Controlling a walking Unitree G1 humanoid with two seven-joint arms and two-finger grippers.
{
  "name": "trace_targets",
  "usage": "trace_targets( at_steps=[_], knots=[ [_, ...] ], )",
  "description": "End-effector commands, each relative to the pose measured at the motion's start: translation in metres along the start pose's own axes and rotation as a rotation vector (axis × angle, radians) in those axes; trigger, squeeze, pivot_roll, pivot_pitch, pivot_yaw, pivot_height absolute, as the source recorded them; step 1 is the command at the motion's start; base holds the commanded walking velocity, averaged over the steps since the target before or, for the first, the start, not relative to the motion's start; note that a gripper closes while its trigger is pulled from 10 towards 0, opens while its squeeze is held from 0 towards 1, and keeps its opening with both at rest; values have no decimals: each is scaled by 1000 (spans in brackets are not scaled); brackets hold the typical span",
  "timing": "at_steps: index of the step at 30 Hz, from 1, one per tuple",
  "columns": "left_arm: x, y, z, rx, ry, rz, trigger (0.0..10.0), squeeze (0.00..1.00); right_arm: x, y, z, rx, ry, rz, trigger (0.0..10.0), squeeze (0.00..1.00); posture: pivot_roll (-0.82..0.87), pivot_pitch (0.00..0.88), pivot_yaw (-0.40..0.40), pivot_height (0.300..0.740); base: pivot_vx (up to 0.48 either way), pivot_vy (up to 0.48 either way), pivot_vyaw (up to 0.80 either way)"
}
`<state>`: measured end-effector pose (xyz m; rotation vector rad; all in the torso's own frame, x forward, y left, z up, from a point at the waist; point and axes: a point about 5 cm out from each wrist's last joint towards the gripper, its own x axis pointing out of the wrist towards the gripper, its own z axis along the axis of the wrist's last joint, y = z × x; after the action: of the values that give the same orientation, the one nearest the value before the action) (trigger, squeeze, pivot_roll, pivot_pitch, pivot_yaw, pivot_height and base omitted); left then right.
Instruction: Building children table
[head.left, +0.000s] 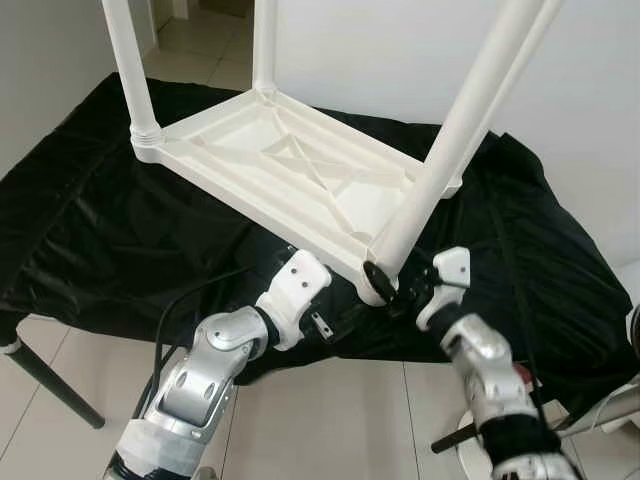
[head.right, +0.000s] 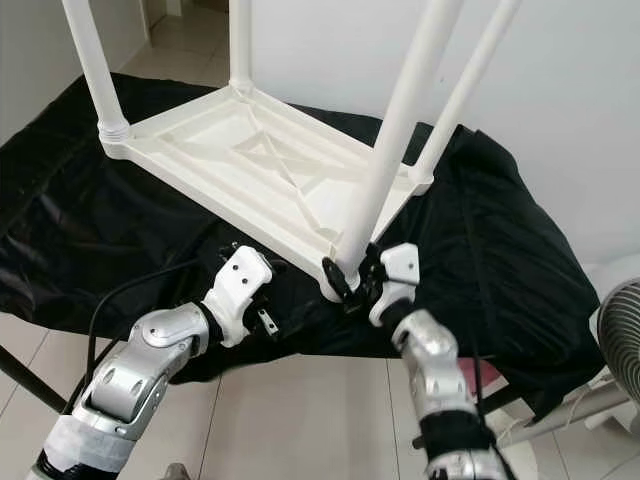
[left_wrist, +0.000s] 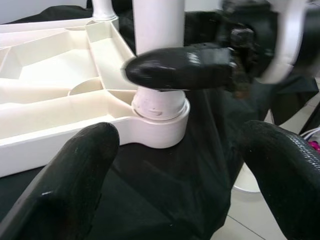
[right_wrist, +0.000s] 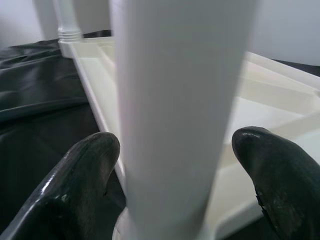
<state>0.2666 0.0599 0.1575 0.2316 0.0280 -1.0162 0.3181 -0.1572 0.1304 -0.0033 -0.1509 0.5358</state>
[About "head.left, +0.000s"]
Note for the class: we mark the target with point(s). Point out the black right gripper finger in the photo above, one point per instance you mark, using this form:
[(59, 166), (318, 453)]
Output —
[(380, 282)]

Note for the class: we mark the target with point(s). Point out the white plastic table top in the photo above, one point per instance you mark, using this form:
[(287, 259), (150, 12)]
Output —
[(260, 160)]

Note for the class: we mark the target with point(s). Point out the white plastic table leg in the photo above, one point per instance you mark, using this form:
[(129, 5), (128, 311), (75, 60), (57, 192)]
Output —
[(130, 70), (460, 120), (265, 45), (556, 10)]

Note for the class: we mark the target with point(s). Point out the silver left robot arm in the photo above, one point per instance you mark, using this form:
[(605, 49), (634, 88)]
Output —
[(200, 380)]

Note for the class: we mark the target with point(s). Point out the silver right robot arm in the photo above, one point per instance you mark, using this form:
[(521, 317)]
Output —
[(495, 380)]

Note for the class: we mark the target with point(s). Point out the black cloth cover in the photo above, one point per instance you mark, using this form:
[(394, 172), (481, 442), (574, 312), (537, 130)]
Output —
[(540, 260)]

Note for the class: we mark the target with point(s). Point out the white metal pole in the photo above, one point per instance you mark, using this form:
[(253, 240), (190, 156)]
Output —
[(610, 405)]

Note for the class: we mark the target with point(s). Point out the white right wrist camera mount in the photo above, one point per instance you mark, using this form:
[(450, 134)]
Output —
[(450, 275)]

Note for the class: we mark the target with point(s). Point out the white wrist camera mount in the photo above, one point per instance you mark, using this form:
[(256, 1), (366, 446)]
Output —
[(450, 275), (298, 285)]

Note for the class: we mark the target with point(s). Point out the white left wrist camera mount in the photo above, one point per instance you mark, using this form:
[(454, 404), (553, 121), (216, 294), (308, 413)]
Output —
[(298, 285)]

